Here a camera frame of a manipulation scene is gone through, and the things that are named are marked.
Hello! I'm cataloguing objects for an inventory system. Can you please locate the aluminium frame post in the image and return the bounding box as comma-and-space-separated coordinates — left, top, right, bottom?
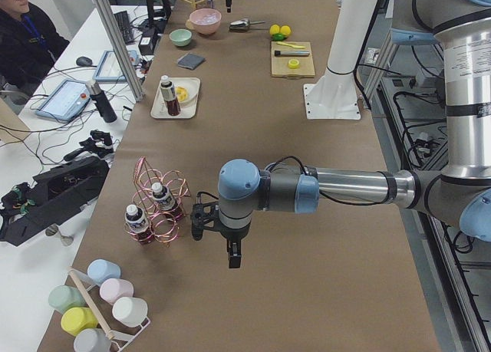
93, 0, 144, 102

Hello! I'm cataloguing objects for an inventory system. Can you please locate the grey cup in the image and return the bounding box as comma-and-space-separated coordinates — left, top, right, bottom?
74, 328, 111, 352

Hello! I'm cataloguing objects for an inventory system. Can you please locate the pink cup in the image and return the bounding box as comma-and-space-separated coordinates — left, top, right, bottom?
99, 278, 134, 305

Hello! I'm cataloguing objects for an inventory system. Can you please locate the green lime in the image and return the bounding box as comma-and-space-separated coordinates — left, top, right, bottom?
272, 33, 285, 41

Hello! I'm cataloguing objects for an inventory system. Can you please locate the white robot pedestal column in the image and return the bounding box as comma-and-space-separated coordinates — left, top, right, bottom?
304, 0, 378, 120

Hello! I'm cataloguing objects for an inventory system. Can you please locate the pink bowl with ice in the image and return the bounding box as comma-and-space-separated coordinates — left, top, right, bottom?
189, 8, 222, 35

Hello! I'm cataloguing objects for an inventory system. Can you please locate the black open case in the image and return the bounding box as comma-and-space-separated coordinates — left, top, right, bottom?
1, 156, 109, 246

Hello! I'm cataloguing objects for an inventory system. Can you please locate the grey computer mouse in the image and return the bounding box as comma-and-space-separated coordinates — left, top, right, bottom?
76, 56, 93, 67

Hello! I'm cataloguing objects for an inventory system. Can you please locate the brown sauce bottle on tray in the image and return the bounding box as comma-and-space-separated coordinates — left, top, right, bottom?
160, 75, 180, 117

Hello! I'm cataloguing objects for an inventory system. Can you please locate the green ceramic bowl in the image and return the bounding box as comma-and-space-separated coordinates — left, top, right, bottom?
169, 28, 192, 47

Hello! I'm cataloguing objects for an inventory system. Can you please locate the dark drink bottle rear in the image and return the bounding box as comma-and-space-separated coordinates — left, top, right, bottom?
151, 182, 180, 217

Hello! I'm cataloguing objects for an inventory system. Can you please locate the dark drink bottle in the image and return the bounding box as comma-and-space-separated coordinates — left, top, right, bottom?
125, 204, 153, 245
151, 182, 180, 217

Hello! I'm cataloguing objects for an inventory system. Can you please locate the black silver tube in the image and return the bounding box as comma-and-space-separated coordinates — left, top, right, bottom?
273, 50, 310, 57

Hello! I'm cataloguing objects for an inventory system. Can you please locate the grey folded cloth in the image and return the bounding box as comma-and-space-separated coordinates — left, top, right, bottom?
177, 53, 206, 70

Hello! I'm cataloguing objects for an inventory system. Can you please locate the copper wire bottle rack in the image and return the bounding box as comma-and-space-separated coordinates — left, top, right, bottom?
133, 156, 191, 246

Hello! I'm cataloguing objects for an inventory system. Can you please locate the metal ice scoop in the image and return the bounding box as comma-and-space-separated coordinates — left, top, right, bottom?
229, 18, 265, 32

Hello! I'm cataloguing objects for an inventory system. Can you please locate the yellow plastic knife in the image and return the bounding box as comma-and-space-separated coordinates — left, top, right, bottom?
276, 41, 306, 49

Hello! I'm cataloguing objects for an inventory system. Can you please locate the white cup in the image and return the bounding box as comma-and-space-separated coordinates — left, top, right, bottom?
112, 297, 148, 327

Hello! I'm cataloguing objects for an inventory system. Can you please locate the yellow lemon half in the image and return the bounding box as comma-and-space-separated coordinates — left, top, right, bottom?
288, 59, 300, 69

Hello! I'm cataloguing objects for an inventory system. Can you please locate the green cup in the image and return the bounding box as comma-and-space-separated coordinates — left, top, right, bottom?
48, 285, 86, 314

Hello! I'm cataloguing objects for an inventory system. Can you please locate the dark drink bottle front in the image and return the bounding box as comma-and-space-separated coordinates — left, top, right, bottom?
125, 204, 153, 245

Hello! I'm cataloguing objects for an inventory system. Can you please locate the wooden cutting board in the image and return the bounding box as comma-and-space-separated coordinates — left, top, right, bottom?
271, 41, 315, 78

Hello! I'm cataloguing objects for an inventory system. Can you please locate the blue cup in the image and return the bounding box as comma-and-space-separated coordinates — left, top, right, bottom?
87, 258, 121, 286

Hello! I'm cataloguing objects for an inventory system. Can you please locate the black keyboard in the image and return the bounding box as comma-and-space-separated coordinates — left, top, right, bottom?
114, 11, 133, 44

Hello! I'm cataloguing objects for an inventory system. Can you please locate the blue teach pendant far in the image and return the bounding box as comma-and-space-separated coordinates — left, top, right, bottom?
93, 51, 126, 83

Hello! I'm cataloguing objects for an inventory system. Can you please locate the white plate with yellow donut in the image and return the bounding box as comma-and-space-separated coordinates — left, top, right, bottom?
175, 84, 198, 107

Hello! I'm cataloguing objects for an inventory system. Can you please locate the yellow cup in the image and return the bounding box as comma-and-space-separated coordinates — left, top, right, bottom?
61, 307, 98, 337

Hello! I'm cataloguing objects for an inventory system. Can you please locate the blue teach pendant near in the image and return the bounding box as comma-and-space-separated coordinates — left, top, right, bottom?
35, 79, 91, 122

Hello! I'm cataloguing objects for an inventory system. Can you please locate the cream plastic tray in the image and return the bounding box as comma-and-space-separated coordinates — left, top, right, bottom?
150, 76, 201, 119

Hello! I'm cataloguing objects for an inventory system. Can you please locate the person in black hoodie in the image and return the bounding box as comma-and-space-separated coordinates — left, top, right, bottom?
1, 0, 69, 89

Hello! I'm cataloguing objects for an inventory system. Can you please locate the black power adapter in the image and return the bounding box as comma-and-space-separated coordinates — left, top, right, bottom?
138, 28, 159, 55

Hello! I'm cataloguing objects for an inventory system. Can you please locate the black thermos bottle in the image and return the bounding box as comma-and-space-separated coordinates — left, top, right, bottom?
85, 79, 117, 123

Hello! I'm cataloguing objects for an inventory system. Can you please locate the blue teach pendant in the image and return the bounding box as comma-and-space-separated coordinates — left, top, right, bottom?
35, 79, 91, 122
93, 51, 126, 83

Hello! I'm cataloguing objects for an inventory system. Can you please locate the black handheld gimbal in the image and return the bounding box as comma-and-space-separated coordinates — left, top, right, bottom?
64, 130, 114, 162

